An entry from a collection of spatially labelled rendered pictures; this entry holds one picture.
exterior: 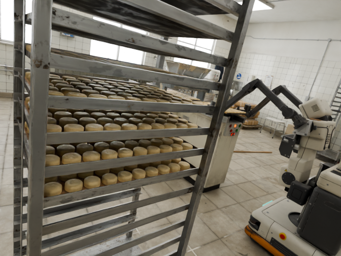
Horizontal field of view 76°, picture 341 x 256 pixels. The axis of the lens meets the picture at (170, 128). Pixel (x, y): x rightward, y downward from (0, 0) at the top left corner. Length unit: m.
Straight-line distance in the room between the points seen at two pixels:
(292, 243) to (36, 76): 1.85
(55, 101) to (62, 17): 0.18
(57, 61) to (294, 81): 6.46
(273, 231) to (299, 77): 5.19
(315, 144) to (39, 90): 1.81
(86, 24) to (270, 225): 1.83
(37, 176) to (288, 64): 6.69
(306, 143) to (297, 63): 4.97
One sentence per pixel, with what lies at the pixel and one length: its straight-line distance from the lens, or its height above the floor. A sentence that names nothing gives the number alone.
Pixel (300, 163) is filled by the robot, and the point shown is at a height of 0.75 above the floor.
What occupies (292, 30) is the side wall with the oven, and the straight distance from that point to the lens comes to 7.17.
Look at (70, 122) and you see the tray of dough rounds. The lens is 0.69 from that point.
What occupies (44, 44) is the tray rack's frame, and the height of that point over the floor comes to 1.26.
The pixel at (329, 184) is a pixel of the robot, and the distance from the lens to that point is 1.79.
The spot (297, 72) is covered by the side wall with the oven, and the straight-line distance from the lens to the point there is 6.77.
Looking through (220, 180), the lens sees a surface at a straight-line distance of 2.64.
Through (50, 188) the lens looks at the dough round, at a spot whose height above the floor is 0.88.
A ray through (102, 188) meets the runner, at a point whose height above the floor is 0.88.
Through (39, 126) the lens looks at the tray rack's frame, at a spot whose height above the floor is 1.09.
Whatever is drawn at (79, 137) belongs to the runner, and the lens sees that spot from 0.61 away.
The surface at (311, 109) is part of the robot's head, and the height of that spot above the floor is 1.17.
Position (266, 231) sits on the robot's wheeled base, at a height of 0.19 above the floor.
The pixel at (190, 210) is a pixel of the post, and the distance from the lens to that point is 1.04.
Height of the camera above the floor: 1.27
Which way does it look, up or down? 16 degrees down
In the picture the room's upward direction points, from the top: 12 degrees clockwise
